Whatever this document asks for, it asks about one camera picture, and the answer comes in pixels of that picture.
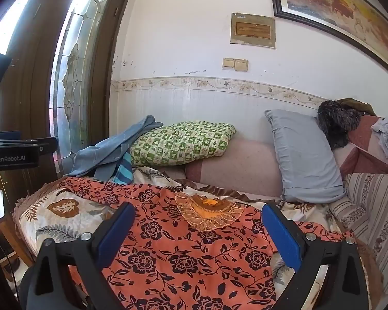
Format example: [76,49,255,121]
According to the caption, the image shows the light blue pillow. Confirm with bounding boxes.
[264,109,347,204]

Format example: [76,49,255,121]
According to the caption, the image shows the pink maroon patchwork cover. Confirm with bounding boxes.
[333,114,388,176]

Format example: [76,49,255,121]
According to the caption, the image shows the pink sofa cushion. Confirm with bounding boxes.
[185,134,283,198]

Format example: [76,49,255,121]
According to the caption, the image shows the framed wall plaque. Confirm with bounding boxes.
[230,13,276,49]

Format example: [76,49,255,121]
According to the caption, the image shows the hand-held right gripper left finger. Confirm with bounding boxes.
[29,202,136,310]

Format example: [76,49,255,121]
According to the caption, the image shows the brown wooden door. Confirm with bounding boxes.
[0,0,139,201]

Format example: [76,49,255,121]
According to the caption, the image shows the grey cloth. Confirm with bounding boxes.
[371,115,388,159]

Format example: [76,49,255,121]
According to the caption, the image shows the teal striped cloth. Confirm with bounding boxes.
[111,152,134,184]

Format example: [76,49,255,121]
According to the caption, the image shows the blue cloth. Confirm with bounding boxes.
[65,114,164,181]

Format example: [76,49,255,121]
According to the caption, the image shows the cream leaf-print blanket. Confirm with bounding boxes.
[13,166,385,310]

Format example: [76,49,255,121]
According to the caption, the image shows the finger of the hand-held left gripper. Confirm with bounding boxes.
[19,137,59,153]

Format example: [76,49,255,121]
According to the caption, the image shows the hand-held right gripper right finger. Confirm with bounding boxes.
[261,203,372,310]

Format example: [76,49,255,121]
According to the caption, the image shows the striped floral cushion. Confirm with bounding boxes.
[328,172,388,294]

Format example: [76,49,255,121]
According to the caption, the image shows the dark furry hat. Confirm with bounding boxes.
[317,100,364,151]

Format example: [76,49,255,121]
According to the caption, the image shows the orange floral garment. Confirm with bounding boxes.
[56,177,354,310]

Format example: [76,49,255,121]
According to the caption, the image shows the brown cloth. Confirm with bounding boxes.
[336,98,377,117]

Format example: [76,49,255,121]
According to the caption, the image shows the framed painting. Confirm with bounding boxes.
[268,0,388,81]

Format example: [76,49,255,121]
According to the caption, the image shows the green checkered pillow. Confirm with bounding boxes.
[129,121,237,167]

